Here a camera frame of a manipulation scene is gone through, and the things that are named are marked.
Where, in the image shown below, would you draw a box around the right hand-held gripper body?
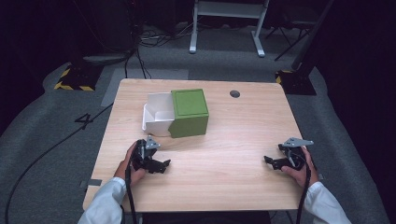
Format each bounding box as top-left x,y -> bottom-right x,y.
277,137 -> 315,172

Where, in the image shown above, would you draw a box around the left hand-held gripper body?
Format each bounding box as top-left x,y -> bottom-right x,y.
130,135 -> 162,173

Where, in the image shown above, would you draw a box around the person's left hand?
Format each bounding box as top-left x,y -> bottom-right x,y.
114,141 -> 148,188

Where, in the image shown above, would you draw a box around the person's right hand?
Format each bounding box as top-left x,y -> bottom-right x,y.
280,146 -> 319,189

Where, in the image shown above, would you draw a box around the white drawer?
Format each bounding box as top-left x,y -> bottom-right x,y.
141,91 -> 177,137

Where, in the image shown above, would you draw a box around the grey tape strip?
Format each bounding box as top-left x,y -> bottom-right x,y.
78,178 -> 103,189

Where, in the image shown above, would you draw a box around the green drawer box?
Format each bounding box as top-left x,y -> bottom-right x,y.
167,88 -> 210,139

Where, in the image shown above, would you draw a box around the black yellow striped stand base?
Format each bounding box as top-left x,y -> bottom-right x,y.
53,63 -> 104,92
275,68 -> 318,96

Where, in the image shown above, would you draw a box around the black slanted stand pole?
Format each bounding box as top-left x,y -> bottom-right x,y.
290,0 -> 336,71

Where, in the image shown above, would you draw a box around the black folding stand legs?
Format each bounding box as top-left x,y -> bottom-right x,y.
264,18 -> 316,62

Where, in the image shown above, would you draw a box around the dark equipment stand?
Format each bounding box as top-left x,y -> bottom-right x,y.
70,0 -> 142,67

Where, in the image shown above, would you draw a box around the right hand-held gripper black cable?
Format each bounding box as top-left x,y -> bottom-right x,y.
294,162 -> 313,224

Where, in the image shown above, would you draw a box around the hand-held gripper black cable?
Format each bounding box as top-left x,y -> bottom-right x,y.
294,162 -> 313,224
124,166 -> 138,224

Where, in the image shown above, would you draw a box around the left hand-held gripper black cable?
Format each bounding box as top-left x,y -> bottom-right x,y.
124,166 -> 138,224

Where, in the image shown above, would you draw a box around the long black floor cable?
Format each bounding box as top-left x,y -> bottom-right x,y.
4,102 -> 114,224

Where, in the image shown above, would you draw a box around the bundle of black floor cables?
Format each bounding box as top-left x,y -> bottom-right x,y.
123,21 -> 200,79

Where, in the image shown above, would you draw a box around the white metal stand frame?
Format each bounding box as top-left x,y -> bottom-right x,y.
189,0 -> 271,59

